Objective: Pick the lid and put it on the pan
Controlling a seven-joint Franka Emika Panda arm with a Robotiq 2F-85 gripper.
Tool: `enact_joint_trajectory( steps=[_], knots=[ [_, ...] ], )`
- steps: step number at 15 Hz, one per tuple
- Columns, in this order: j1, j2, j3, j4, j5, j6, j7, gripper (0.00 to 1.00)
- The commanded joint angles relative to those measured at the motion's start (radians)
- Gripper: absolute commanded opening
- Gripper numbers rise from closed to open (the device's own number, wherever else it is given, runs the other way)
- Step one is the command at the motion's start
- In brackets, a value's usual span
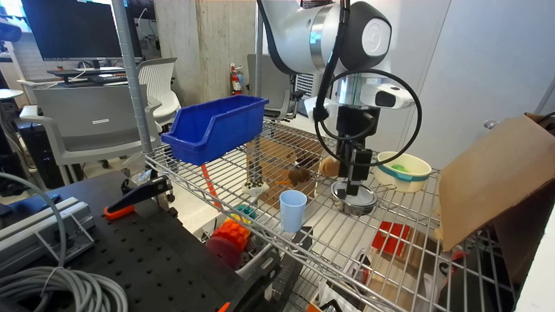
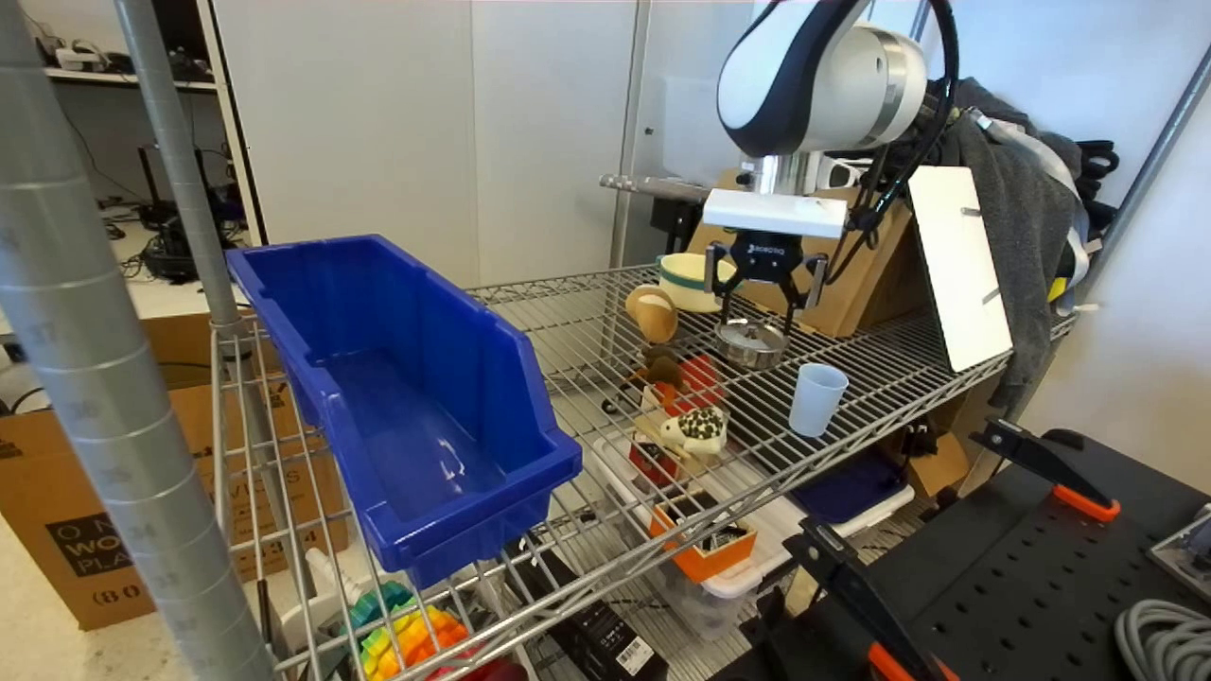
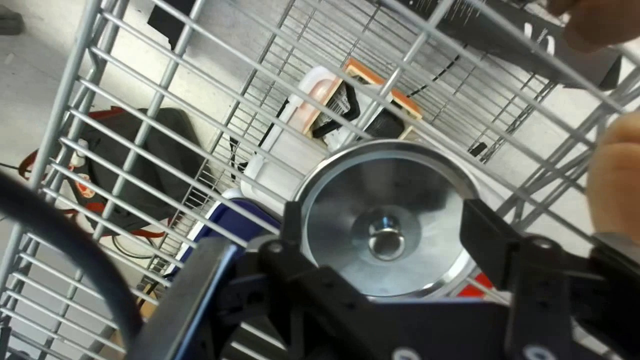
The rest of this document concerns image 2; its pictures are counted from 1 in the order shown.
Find white spray bottle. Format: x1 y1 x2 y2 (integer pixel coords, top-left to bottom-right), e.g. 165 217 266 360
282 547 367 655

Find black box with label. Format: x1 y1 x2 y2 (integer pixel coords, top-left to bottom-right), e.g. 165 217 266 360
505 543 669 681

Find black orange clamp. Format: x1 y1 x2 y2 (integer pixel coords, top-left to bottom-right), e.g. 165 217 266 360
782 517 958 681
969 417 1123 524

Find silver pan lid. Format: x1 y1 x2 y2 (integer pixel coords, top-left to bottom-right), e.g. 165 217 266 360
713 318 790 371

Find clear plastic storage bin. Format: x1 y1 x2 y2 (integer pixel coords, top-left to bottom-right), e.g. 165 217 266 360
590 433 916 640

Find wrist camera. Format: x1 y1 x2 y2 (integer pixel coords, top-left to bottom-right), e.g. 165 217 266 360
701 186 851 239

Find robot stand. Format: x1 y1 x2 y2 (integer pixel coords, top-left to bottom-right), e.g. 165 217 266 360
708 430 1211 681

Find red toy block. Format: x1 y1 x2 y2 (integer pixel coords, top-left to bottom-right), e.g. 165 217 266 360
653 354 726 418

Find coil of grey cable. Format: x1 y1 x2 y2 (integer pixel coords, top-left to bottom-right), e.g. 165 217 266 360
1114 598 1211 681

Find brown toy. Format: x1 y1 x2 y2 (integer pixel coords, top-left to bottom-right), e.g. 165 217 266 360
626 344 689 391

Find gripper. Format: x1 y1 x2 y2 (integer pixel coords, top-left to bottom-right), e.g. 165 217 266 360
704 231 833 314

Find large printed cardboard box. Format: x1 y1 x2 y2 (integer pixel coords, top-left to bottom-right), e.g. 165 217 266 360
0 311 352 632

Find blue plastic bin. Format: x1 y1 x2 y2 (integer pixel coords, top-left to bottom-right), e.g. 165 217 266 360
224 234 585 591

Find cream pot with green stripe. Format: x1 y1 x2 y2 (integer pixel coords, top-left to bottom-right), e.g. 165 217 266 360
657 252 740 314

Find wire shelf rack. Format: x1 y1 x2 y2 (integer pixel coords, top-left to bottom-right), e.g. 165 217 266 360
0 0 1211 681

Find black straps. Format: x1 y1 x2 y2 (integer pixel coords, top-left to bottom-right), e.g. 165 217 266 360
1077 139 1121 235

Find white spotted toy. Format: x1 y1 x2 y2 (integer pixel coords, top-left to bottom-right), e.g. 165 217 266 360
658 406 730 459

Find silver metal rod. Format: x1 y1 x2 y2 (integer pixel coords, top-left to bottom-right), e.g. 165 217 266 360
598 174 712 204

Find grey cloth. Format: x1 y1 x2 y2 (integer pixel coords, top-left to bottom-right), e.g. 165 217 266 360
931 77 1086 410

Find orange container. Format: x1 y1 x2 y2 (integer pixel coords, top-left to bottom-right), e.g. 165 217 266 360
649 491 759 584

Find white plastic cup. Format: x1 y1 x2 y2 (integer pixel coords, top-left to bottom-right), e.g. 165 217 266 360
787 362 851 439

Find rainbow coloured toy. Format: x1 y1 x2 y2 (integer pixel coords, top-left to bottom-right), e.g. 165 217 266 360
358 603 471 681

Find blue lid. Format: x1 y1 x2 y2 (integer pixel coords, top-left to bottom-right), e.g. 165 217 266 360
789 452 911 527

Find shelf with cables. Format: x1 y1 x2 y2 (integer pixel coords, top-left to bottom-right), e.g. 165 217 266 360
19 0 268 285

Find white board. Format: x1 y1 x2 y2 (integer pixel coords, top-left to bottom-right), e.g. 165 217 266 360
905 166 1014 374

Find grey device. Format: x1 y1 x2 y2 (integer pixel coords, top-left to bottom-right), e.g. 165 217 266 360
1149 504 1211 603

